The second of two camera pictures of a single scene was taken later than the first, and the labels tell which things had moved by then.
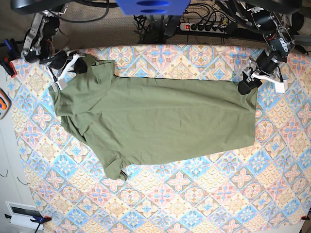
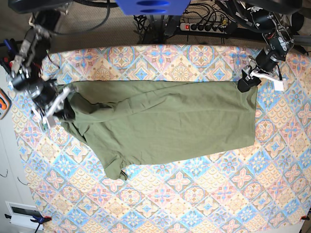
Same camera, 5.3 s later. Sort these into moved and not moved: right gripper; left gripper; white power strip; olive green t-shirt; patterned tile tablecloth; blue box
Moved: left gripper; olive green t-shirt
Not moved: right gripper; white power strip; patterned tile tablecloth; blue box
